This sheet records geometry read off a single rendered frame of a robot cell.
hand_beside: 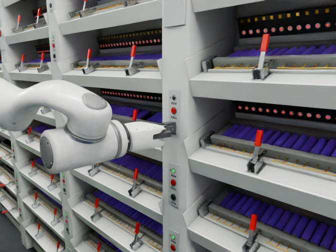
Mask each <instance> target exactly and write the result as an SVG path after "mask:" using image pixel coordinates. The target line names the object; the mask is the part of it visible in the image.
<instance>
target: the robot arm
mask: <svg viewBox="0 0 336 252"><path fill-rule="evenodd" d="M41 107H47V108H51V109H53V110H56V111H58V112H60V113H62V114H64V115H65V116H67V118H68V119H67V123H66V124H65V125H64V126H62V127H60V128H55V129H48V130H45V131H44V132H43V133H42V134H41V136H40V141H39V149H40V155H41V159H42V162H43V164H44V166H45V168H46V169H47V171H48V172H50V173H51V174H58V173H62V172H66V171H70V170H74V169H78V168H82V167H86V166H90V165H94V164H97V163H101V162H105V161H109V160H113V159H117V158H121V157H123V156H124V155H125V154H126V153H128V151H141V150H147V149H153V148H158V147H162V146H164V145H165V141H162V140H159V139H161V138H168V137H171V135H173V134H175V133H176V122H174V121H173V122H172V121H168V122H162V123H156V124H153V123H148V122H142V121H137V122H130V123H125V124H124V123H123V122H121V121H117V120H111V119H112V108H111V106H110V104H109V103H108V102H107V101H106V100H104V99H103V98H102V97H100V96H98V95H97V94H95V93H93V92H91V91H89V90H87V89H85V88H83V87H81V86H79V85H76V84H74V83H71V82H68V81H65V80H48V81H43V82H40V83H38V84H35V85H33V86H31V87H29V88H25V89H21V88H19V87H17V86H15V85H13V84H12V83H10V82H8V81H6V80H4V79H2V78H1V77H0V128H2V129H5V130H8V131H12V132H19V131H22V130H24V129H26V128H27V127H28V126H29V125H30V124H31V122H32V121H33V119H34V118H35V116H36V114H37V112H38V111H39V109H40V108H41Z"/></svg>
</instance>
